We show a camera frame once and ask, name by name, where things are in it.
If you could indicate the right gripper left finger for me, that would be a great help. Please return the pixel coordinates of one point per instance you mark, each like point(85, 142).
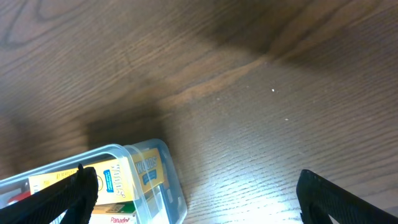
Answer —
point(73, 197)

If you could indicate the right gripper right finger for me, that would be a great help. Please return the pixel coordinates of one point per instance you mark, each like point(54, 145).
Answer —
point(321, 201)

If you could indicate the yellow box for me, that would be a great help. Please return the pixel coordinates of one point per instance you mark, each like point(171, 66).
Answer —
point(113, 186)

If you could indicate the slim white blue box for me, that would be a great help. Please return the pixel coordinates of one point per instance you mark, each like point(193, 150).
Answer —
point(115, 213)

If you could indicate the red orange small box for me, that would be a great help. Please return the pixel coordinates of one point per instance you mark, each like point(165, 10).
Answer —
point(18, 197)

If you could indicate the clear plastic container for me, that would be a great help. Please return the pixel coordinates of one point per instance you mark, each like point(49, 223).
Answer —
point(163, 204)

